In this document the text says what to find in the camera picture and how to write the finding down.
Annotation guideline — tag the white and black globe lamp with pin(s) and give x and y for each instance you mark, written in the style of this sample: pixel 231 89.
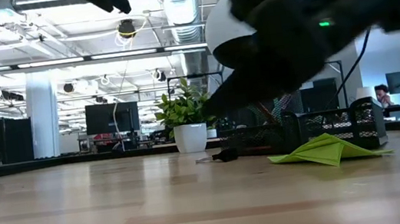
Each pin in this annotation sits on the white and black globe lamp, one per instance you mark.
pixel 219 24

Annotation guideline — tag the small white pot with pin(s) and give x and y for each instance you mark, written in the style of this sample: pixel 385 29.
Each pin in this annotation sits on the small white pot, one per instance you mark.
pixel 211 133

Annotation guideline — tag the folded green paper sheet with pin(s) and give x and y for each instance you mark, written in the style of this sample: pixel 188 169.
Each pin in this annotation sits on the folded green paper sheet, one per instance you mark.
pixel 325 149

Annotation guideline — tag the ribbed silver ventilation duct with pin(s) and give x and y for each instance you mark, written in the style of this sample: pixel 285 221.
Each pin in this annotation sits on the ribbed silver ventilation duct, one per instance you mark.
pixel 180 10

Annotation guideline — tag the black ceiling-hung device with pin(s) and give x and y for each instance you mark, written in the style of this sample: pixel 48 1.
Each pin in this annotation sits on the black ceiling-hung device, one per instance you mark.
pixel 126 29

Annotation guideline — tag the white round column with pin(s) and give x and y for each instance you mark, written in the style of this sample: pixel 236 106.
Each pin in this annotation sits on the white round column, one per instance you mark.
pixel 42 117

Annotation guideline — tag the black screen behind frame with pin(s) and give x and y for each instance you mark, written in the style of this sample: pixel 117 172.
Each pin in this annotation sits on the black screen behind frame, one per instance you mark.
pixel 318 96

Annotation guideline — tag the person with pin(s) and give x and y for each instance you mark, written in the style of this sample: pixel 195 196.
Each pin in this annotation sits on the person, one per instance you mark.
pixel 383 95

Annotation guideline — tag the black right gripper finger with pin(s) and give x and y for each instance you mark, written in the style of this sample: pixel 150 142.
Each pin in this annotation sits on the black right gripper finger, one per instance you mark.
pixel 243 90

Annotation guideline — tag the black table frame rail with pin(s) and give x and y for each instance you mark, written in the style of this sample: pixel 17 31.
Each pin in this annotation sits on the black table frame rail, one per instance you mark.
pixel 75 160

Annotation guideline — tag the white lampshade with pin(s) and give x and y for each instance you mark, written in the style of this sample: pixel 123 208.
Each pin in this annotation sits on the white lampshade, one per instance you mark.
pixel 365 93

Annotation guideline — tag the black mesh desk organizer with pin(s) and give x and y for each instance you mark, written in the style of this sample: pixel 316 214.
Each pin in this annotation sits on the black mesh desk organizer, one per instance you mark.
pixel 292 134

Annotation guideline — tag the black computer monitor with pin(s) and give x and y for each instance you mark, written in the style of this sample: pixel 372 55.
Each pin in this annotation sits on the black computer monitor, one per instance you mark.
pixel 108 118

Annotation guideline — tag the green plant in white pot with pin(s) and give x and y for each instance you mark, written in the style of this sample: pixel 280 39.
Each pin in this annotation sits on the green plant in white pot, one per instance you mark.
pixel 191 138

